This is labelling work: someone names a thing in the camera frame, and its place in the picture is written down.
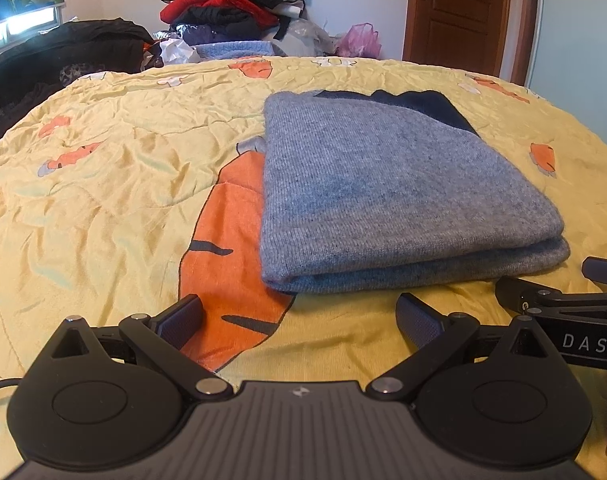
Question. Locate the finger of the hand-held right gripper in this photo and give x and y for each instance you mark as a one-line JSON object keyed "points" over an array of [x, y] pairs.
{"points": [[521, 295], [603, 271]]}

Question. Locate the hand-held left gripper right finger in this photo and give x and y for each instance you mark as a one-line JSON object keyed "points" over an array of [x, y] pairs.
{"points": [[418, 322]]}

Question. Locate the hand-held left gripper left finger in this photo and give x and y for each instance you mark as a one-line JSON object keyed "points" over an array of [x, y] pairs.
{"points": [[183, 319]]}

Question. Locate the grey knit sweater navy sleeves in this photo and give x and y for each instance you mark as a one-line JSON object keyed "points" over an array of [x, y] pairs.
{"points": [[383, 190]]}

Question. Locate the pile of assorted clothes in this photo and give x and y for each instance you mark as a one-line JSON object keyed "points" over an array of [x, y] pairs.
{"points": [[218, 0]]}

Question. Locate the yellow carrot print bedsheet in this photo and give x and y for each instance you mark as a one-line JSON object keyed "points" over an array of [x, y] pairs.
{"points": [[108, 200]]}

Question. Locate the white crumpled plastic bag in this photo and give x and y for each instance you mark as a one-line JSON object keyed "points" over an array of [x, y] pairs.
{"points": [[176, 52]]}

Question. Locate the light blue knit cloth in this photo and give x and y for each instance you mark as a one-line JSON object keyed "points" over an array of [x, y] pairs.
{"points": [[238, 51]]}

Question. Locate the pink plastic bag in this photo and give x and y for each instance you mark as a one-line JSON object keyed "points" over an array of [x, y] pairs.
{"points": [[361, 42]]}

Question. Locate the brown wooden door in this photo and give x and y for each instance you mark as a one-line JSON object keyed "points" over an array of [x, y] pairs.
{"points": [[458, 15]]}

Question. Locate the black clothing pile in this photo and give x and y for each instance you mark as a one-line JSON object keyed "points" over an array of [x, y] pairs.
{"points": [[68, 50]]}

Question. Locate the dark navy garment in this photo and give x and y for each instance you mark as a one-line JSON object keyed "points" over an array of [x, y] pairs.
{"points": [[218, 25]]}

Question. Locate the translucent plastic bag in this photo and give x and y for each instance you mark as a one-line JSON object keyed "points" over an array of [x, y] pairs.
{"points": [[308, 40]]}

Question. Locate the window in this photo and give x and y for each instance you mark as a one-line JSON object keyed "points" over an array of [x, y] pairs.
{"points": [[18, 22]]}

